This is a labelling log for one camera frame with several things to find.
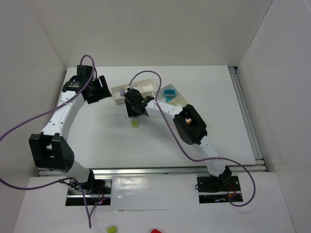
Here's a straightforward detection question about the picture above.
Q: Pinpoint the white divided tray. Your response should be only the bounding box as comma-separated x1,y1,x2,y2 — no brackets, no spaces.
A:
110,78,158,105
151,83,189,108

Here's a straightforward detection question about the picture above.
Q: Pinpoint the aluminium side rail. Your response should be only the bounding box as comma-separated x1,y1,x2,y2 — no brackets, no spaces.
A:
228,67,267,172

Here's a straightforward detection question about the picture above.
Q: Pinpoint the right white divided tray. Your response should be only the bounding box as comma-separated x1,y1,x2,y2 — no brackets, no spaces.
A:
151,83,189,108

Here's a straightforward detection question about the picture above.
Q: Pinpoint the red object at edge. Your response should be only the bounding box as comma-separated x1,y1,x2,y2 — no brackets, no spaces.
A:
150,229,162,233

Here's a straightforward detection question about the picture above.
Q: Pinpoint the green lego outside workspace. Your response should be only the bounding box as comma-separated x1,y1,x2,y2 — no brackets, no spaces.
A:
107,226,117,233

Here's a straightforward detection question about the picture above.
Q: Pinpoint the aluminium front rail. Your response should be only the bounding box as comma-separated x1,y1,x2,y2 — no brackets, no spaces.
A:
38,166,212,176

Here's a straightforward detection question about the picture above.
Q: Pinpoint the yellow-green base lego brick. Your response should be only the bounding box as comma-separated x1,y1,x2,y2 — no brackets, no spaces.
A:
131,120,139,128

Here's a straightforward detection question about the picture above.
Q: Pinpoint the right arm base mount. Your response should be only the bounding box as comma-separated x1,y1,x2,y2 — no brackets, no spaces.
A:
194,166,243,204

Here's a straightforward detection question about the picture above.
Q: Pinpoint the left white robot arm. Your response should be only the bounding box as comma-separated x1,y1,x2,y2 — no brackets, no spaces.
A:
29,65,112,192

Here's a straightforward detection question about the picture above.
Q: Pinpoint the teal square lego brick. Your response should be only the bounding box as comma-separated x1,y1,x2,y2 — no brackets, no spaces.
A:
164,89,175,98

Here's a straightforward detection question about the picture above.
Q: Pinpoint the left white divided tray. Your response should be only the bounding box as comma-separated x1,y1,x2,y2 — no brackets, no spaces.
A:
110,78,158,105

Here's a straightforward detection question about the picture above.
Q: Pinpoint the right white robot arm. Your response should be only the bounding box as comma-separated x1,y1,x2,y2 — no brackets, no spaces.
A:
124,88,232,188

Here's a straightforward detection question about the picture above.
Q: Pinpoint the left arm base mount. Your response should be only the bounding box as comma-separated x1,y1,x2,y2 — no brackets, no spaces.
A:
65,179,112,206

